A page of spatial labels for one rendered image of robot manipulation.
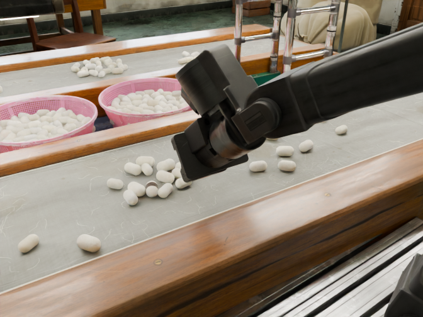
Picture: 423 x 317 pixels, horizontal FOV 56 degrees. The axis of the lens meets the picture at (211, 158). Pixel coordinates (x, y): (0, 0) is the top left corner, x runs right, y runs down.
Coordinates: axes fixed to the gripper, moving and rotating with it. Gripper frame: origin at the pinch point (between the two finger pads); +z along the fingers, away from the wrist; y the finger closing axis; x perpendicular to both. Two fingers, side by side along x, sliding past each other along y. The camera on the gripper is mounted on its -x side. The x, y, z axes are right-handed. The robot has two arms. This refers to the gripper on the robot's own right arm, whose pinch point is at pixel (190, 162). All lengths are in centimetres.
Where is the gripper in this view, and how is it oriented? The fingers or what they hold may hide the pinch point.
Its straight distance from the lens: 64.3
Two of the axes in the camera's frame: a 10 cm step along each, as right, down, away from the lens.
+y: -8.6, 2.5, -4.4
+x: 3.3, 9.4, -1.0
